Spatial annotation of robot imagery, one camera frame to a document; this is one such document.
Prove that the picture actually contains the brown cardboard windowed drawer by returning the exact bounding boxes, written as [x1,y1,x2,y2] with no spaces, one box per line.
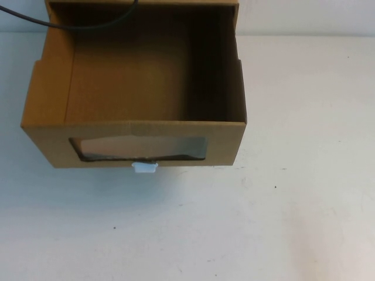
[19,0,248,177]

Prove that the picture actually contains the long black cable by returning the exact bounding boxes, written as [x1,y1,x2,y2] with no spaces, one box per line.
[0,0,139,30]

